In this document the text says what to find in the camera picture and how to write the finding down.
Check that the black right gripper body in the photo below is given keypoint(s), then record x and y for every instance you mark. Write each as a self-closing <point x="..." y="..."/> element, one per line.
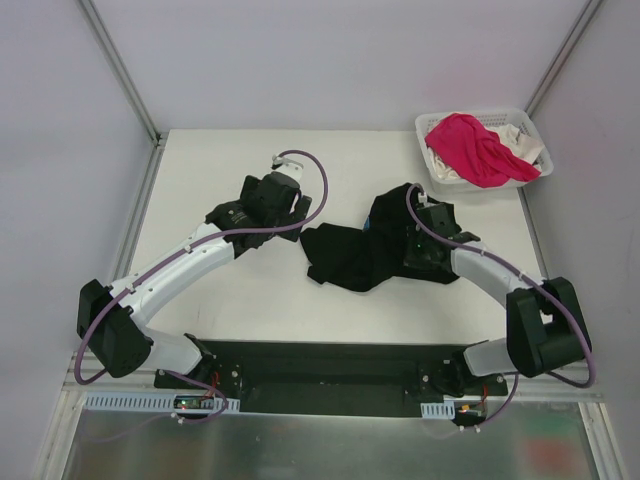
<point x="409" y="245"/>

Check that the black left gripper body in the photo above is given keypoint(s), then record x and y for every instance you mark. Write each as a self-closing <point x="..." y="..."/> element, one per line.
<point x="298" y="218"/>

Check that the black daisy print t-shirt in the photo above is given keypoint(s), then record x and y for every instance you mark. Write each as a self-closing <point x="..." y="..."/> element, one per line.
<point x="360" y="259"/>

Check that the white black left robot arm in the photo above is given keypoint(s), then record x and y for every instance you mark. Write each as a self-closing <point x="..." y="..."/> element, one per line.
<point x="114" y="319"/>

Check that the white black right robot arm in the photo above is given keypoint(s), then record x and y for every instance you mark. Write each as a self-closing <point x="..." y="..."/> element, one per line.
<point x="545" y="329"/>

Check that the pink t-shirt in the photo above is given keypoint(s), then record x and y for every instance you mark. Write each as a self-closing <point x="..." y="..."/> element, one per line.
<point x="465" y="149"/>

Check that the white cream t-shirt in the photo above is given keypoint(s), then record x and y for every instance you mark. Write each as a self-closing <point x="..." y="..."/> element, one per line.
<point x="521" y="145"/>

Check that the white plastic basket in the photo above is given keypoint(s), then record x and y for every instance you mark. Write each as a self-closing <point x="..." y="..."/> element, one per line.
<point x="489" y="118"/>

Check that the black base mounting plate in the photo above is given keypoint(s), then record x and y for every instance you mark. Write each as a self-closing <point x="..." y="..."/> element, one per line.
<point x="371" y="380"/>

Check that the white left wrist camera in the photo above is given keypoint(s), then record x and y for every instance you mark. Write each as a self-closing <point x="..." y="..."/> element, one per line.
<point x="289" y="168"/>

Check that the left table edge rail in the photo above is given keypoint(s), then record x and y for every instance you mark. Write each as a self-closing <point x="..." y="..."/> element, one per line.
<point x="136" y="214"/>

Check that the white right cable duct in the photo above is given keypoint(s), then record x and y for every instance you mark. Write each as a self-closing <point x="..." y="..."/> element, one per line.
<point x="444" y="410"/>

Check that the white cable duct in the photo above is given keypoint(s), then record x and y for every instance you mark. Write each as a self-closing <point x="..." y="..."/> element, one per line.
<point x="444" y="410"/>
<point x="159" y="403"/>

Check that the white left cable duct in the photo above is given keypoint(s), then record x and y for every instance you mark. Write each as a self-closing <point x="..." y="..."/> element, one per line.
<point x="159" y="403"/>

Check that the left aluminium frame post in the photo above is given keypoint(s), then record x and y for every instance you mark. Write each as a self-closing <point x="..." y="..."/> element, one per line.
<point x="118" y="68"/>

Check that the aluminium frame post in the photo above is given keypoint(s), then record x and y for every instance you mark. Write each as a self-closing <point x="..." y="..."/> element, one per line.
<point x="570" y="42"/>
<point x="118" y="68"/>

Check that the right aluminium frame post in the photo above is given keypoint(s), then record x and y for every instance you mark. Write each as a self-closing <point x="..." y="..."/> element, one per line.
<point x="570" y="42"/>

